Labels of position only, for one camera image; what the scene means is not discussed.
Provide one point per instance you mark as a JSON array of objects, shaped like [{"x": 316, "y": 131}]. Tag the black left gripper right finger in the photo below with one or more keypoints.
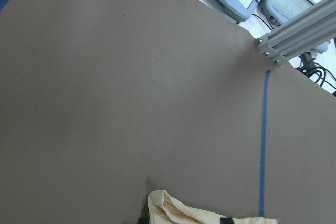
[{"x": 226, "y": 220}]

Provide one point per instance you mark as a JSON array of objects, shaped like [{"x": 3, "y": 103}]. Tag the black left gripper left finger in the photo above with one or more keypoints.
[{"x": 143, "y": 220}]

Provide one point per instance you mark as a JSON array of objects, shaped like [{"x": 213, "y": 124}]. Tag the cream long-sleeve printed shirt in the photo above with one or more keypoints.
[{"x": 164, "y": 208}]

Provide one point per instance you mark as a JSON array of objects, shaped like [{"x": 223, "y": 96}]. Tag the aluminium frame post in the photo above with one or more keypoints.
[{"x": 311, "y": 28}]

